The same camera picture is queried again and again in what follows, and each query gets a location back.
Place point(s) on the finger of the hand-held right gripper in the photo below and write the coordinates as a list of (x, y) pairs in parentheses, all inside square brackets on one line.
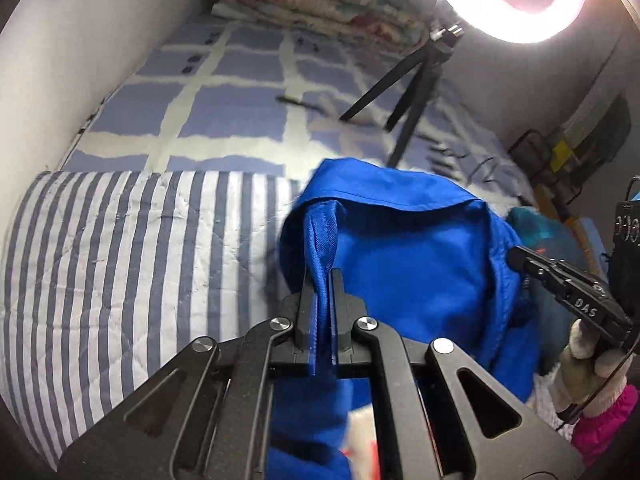
[(550, 277)]

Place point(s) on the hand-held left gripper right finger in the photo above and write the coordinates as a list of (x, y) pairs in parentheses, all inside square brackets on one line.
[(340, 310)]

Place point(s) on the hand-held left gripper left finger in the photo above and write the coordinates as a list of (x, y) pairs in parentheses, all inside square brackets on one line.
[(305, 320)]

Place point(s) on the cream and blue jacket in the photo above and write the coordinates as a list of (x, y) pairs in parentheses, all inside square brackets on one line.
[(400, 260)]

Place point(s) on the dark hanging clothes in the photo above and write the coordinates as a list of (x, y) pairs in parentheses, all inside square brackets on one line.
[(615, 130)]

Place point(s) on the black clothes rack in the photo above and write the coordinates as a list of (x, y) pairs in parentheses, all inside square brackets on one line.
[(525, 145)]

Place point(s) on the person's right hand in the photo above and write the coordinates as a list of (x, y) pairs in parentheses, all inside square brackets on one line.
[(580, 380)]

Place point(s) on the dark teal jeans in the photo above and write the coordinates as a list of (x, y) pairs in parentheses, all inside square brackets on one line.
[(535, 227)]

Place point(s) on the striped towel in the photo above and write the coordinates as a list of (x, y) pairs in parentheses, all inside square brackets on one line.
[(590, 115)]

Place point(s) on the blue white striped bed sheet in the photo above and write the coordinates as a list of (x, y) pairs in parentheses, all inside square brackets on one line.
[(125, 270)]

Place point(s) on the blue checked bed sheet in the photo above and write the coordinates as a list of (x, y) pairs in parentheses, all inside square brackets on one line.
[(235, 105)]

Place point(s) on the black tripod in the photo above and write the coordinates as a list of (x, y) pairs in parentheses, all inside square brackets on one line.
[(440, 47)]

